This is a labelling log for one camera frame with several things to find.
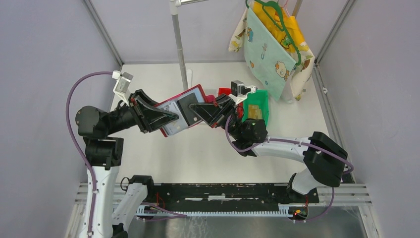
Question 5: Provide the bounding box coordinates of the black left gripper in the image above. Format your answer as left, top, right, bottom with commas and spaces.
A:
106, 88, 179, 134

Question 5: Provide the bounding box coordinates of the yellow garment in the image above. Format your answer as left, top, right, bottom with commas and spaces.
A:
252, 1, 310, 54

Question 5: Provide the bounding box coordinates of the silver patterned credit card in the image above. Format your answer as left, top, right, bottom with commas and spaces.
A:
157, 101, 188, 137

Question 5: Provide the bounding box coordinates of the green plastic bin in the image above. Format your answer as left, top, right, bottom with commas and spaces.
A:
242, 90, 269, 125

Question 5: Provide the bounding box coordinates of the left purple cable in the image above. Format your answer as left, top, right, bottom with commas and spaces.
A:
65, 71, 186, 238

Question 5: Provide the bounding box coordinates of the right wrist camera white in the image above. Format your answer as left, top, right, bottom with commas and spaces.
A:
229, 80, 258, 105

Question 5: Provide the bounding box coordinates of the purple cable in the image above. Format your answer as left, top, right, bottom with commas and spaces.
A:
224, 113, 355, 222
65, 71, 186, 238

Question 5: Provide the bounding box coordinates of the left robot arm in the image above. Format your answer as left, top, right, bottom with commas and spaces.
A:
75, 89, 179, 238

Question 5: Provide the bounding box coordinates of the silver stand pole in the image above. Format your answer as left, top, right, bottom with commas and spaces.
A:
169, 0, 192, 91

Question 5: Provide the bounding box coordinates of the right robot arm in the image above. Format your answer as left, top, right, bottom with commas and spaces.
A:
189, 94, 353, 202

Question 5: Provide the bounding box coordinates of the white stand base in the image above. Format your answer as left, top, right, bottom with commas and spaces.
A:
186, 69, 193, 89

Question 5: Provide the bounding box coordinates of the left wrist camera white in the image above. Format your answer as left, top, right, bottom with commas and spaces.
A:
112, 70, 133, 104

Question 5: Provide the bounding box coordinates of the green clothes hanger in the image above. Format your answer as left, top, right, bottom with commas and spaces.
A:
244, 0, 309, 69

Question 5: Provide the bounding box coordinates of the dark grey credit card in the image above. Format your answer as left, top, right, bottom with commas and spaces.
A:
176, 93, 200, 126

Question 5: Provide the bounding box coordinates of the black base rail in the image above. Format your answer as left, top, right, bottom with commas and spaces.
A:
145, 183, 319, 212

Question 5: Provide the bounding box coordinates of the cream cartoon cloth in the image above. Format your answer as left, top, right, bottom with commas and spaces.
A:
228, 9, 315, 101

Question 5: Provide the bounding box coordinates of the red leather card holder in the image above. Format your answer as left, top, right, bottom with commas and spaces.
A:
155, 84, 208, 137

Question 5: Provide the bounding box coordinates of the white cable duct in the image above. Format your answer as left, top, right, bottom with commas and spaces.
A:
134, 204, 309, 218

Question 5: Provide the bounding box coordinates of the mint cartoon cloth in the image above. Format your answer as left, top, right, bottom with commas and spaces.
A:
243, 8, 296, 101

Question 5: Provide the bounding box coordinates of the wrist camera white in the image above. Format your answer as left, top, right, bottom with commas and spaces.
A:
112, 70, 133, 104
229, 80, 258, 105

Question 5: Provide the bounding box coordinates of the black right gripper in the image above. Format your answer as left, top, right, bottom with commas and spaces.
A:
188, 93, 243, 140

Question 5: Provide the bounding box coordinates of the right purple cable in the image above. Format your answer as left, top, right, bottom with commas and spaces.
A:
224, 113, 355, 222

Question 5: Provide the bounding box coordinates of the red plastic bin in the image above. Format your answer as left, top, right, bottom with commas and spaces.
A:
218, 88, 244, 119

